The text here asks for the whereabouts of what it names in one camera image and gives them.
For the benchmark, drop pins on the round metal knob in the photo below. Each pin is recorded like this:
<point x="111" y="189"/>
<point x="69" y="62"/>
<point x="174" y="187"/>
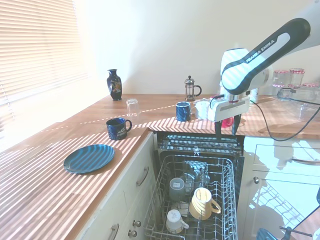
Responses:
<point x="136" y="223"/>
<point x="132" y="233"/>
<point x="256" y="180"/>

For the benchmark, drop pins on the pink mug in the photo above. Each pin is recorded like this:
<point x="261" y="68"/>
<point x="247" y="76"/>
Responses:
<point x="227" y="123"/>

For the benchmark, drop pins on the clear glass bowl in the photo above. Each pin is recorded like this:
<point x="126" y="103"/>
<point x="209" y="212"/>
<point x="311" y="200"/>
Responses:
<point x="302" y="97"/>

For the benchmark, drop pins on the white mug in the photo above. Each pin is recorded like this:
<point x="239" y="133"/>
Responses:
<point x="173" y="221"/>

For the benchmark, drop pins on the dark blue porcelain vase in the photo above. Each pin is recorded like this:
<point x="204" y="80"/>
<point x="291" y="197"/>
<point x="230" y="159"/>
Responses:
<point x="114" y="85"/>

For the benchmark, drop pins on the window blind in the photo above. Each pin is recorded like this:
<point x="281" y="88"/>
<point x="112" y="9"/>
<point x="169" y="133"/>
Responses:
<point x="37" y="45"/>

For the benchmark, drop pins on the grey mug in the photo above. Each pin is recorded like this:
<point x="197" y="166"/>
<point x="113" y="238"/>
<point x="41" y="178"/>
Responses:
<point x="176" y="190"/>

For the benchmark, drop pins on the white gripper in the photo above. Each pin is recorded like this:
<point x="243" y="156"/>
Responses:
<point x="230" y="110"/>

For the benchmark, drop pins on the blue object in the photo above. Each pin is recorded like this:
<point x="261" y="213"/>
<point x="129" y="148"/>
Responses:
<point x="266" y="235"/>

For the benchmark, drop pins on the blue striped mug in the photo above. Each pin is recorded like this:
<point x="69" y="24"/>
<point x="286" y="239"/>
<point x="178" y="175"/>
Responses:
<point x="183" y="112"/>

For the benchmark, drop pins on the blue plate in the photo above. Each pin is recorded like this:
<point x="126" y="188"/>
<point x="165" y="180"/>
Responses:
<point x="88" y="158"/>

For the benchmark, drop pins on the yellow mug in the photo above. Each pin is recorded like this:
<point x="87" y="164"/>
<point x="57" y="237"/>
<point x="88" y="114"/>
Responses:
<point x="200" y="207"/>

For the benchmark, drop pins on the clear drinking glass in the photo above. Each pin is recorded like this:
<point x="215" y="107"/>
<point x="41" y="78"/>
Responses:
<point x="132" y="107"/>

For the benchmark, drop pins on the black camera stand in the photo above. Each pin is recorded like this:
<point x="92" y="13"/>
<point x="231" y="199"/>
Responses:
<point x="287" y="231"/>

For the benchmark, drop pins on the glass French press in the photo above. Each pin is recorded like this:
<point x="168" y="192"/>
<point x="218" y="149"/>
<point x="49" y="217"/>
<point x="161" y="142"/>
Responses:
<point x="190" y="88"/>

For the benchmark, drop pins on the dark blue printed mug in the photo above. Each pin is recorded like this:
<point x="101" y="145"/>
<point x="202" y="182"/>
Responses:
<point x="117" y="130"/>

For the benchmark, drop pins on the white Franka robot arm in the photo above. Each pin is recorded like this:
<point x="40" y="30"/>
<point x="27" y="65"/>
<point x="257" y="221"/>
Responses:
<point x="262" y="57"/>

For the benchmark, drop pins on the dishwasher top rack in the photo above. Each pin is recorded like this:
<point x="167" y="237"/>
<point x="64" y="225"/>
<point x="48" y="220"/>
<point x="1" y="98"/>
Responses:
<point x="190" y="143"/>

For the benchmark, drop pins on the glass jar red lid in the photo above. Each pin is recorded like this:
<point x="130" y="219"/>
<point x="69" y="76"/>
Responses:
<point x="281" y="77"/>
<point x="297" y="76"/>

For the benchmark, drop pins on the dark glass in rack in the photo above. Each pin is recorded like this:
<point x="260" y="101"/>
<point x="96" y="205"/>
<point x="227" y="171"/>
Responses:
<point x="197" y="172"/>

